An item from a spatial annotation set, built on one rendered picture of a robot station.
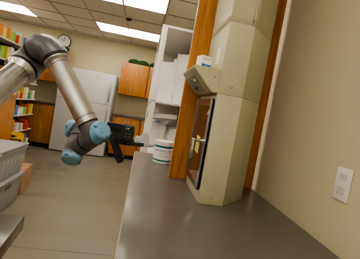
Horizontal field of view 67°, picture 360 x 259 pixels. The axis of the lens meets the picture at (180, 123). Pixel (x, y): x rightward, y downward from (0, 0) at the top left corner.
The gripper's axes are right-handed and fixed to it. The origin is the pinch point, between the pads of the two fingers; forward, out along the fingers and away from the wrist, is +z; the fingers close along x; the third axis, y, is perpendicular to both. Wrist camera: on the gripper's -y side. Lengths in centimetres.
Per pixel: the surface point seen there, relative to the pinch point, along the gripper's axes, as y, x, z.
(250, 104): 24.8, 0.9, 40.5
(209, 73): 33.9, -5.6, 18.0
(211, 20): 68, 31, 23
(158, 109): 13, 218, 15
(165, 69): 51, 136, 9
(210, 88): 28.2, -5.7, 19.5
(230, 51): 44, -6, 25
